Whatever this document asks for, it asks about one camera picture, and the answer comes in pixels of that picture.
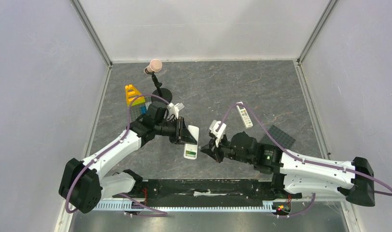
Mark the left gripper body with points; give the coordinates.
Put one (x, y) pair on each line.
(179, 121)

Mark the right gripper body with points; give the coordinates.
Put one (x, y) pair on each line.
(221, 151)

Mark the white grey remote control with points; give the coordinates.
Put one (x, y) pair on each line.
(190, 150)

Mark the green battery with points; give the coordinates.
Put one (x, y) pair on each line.
(191, 156)

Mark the long white remote control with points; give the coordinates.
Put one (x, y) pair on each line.
(244, 115)

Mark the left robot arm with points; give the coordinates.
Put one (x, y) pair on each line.
(84, 182)

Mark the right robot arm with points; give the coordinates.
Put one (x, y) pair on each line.
(296, 173)

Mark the blue toy brick block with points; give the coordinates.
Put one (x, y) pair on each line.
(139, 107)

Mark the yellow toy brick tower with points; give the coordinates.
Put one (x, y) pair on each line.
(131, 93)

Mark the dark studded baseplate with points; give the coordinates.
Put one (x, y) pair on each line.
(284, 139)

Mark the pink microphone on stand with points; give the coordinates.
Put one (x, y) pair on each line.
(154, 66)

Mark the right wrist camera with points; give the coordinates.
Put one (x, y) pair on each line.
(217, 129)

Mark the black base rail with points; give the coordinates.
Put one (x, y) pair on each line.
(208, 192)

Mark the white cable duct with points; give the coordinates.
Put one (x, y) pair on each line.
(129, 206)

